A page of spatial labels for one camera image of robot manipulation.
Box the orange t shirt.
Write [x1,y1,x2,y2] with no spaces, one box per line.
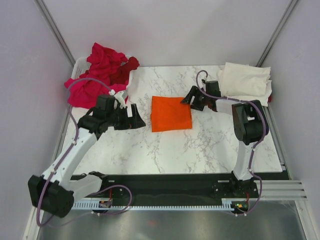
[150,96,193,133]

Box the aluminium frame post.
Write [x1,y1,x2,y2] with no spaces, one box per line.
[256,0,300,68]
[34,0,76,66]

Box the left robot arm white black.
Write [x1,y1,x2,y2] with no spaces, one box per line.
[27,95,146,218]

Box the left aluminium side rail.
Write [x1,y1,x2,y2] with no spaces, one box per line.
[49,104,72,168]

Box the folded cream t shirt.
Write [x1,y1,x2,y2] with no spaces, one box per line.
[217,62,271,97]

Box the right aluminium frame post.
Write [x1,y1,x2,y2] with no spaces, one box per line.
[256,0,300,68]

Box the white slotted cable duct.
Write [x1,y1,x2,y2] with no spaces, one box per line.
[71,198,250,212]

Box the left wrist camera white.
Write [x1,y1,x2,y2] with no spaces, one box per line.
[109,89,128,109]

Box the aluminium cross extrusion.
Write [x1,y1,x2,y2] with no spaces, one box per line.
[260,180,307,201]

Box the dark red t shirt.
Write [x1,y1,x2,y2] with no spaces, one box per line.
[109,56,140,86]

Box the white laundry basket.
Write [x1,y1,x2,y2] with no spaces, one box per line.
[71,56,133,89]

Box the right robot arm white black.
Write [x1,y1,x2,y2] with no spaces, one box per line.
[180,80,269,197]

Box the left aluminium frame post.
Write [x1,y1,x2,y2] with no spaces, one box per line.
[34,0,76,66]

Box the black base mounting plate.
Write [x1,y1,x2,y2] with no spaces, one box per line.
[89,173,259,206]

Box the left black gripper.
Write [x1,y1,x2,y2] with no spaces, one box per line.
[106,103,145,131]

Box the pink red t shirt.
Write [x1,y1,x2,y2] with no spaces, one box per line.
[64,43,129,109]

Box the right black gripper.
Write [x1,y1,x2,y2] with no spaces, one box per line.
[180,86,210,112]

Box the folded white t shirt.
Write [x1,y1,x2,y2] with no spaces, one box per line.
[228,80,272,107]

